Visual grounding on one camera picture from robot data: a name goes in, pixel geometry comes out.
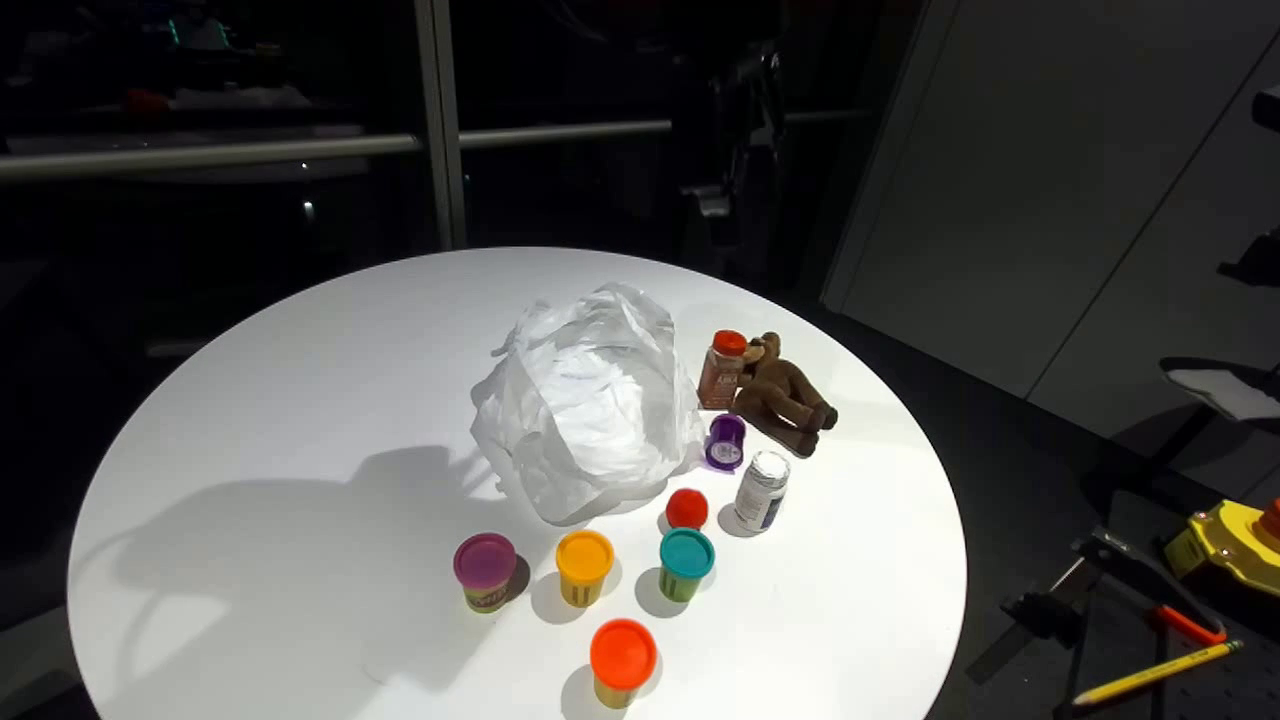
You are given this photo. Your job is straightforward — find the vertical window post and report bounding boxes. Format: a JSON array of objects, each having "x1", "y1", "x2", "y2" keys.
[{"x1": 409, "y1": 0, "x2": 473, "y2": 253}]

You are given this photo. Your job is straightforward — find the orange handled black tool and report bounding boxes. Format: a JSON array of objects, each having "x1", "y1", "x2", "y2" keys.
[{"x1": 1076, "y1": 526, "x2": 1232, "y2": 657}]

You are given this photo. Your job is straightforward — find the teal lid dough tub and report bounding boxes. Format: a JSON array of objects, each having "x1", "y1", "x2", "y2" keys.
[{"x1": 657, "y1": 524, "x2": 719, "y2": 608}]

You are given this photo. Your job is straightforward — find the orange lid dough tub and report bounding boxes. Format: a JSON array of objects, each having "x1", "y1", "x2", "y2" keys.
[{"x1": 552, "y1": 524, "x2": 620, "y2": 611}]

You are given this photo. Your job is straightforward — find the yellow pencil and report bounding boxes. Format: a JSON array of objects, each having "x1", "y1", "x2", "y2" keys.
[{"x1": 1070, "y1": 634, "x2": 1244, "y2": 712}]

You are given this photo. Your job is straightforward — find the dark purple lid dough tub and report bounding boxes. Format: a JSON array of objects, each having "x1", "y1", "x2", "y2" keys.
[{"x1": 700, "y1": 410, "x2": 752, "y2": 475}]

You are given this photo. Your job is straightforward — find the white plastic bag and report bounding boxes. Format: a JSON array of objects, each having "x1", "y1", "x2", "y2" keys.
[{"x1": 469, "y1": 279, "x2": 704, "y2": 526}]

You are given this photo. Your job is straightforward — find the magenta lid dough tub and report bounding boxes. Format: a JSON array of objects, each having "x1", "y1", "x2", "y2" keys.
[{"x1": 447, "y1": 526, "x2": 537, "y2": 615}]

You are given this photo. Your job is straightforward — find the red-orange lid yellow dough tub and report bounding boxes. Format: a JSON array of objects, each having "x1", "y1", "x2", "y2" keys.
[{"x1": 587, "y1": 615, "x2": 663, "y2": 712}]

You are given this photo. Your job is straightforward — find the brown plush moose toy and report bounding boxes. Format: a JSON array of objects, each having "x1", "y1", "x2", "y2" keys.
[{"x1": 733, "y1": 326, "x2": 846, "y2": 461}]

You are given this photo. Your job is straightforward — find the yellow emergency stop box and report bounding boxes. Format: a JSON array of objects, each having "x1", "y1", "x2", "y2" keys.
[{"x1": 1165, "y1": 493, "x2": 1280, "y2": 601}]

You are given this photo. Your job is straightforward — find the white pill bottle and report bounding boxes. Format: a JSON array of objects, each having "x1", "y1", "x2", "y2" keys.
[{"x1": 729, "y1": 447, "x2": 796, "y2": 535}]

